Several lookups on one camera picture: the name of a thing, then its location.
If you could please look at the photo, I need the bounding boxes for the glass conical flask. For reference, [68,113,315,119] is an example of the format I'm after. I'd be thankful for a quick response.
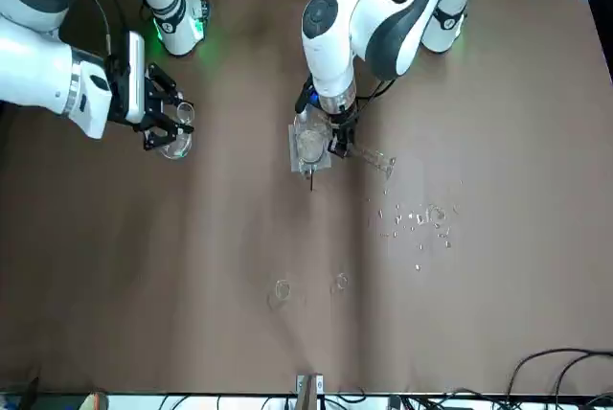
[159,100,197,163]

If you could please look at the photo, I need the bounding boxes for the large glass beaker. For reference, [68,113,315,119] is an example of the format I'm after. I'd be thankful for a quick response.
[292,110,331,165]

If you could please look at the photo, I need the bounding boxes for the tripod stand with mesh plate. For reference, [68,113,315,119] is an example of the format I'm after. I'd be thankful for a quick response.
[286,121,335,193]

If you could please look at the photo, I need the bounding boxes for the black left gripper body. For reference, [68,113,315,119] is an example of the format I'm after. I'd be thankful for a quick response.
[327,108,359,143]

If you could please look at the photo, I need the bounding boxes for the glass graduated cylinder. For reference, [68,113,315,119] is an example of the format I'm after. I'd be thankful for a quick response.
[345,145,398,182]

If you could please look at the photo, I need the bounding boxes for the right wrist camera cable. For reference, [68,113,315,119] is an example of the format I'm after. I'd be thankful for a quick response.
[81,0,115,65]

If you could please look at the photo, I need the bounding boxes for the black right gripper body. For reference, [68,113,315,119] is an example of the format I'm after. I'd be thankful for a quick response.
[105,53,164,136]

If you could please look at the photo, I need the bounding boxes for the black cable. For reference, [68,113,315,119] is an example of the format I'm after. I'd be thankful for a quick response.
[555,353,613,402]
[507,346,613,399]

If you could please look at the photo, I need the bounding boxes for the aluminium camera post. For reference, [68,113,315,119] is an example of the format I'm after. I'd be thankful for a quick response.
[295,372,326,410]

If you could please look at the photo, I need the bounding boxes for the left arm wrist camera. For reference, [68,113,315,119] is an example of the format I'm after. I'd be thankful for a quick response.
[293,75,318,118]

